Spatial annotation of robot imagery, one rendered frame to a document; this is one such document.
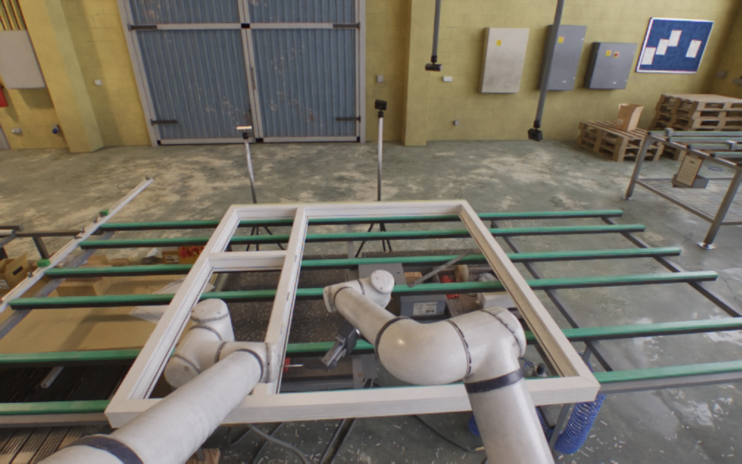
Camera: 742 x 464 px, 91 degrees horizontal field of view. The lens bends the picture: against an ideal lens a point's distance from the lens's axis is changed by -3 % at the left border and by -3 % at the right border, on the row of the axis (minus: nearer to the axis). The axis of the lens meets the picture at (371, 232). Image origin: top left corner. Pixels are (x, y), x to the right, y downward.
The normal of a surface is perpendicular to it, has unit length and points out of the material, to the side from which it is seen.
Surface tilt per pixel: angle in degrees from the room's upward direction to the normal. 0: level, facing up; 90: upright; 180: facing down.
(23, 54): 90
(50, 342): 0
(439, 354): 43
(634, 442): 0
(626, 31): 90
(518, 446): 49
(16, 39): 90
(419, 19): 90
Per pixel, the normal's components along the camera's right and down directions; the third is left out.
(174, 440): 0.88, -0.47
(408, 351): -0.51, -0.40
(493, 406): -0.46, -0.15
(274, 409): 0.07, 0.47
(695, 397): 0.00, -0.88
